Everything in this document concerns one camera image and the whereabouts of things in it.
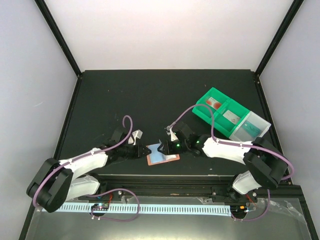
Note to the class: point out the left small circuit board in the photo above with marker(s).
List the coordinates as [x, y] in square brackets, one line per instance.
[100, 207]

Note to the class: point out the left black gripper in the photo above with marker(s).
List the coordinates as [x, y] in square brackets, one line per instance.
[138, 153]

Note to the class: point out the clear plastic bin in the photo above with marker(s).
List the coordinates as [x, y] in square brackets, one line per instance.
[240, 135]

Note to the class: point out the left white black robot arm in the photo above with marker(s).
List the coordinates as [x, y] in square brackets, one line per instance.
[58, 181]

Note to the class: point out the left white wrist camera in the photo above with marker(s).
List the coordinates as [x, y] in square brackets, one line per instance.
[134, 137]

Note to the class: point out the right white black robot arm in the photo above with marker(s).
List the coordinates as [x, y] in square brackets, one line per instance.
[265, 165]

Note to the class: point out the small circuit board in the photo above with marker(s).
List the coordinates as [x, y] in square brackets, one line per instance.
[100, 207]
[239, 209]

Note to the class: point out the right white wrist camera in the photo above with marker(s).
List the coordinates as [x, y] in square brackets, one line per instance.
[173, 136]

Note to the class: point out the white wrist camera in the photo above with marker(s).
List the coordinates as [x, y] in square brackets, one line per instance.
[134, 137]
[173, 136]

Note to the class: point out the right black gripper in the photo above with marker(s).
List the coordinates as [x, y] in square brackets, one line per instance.
[165, 149]

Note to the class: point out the green plastic bin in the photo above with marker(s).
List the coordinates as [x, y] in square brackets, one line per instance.
[203, 111]
[222, 124]

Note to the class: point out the white floral credit card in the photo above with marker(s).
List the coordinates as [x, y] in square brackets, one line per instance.
[232, 117]

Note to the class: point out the brown leather card holder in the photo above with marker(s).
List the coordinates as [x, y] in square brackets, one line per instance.
[156, 157]

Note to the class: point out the right small circuit board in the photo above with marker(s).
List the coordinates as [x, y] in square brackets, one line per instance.
[239, 209]

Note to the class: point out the light blue slotted cable duct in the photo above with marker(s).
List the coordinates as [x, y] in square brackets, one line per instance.
[160, 209]

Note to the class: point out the red circle card in bin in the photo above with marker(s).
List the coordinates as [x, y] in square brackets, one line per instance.
[213, 103]

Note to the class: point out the left black frame post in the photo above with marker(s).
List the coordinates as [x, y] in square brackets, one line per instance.
[48, 17]

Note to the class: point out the right black frame post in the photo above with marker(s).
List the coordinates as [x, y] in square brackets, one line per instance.
[282, 29]

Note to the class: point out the black frame post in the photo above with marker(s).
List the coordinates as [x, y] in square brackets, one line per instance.
[282, 29]
[48, 17]

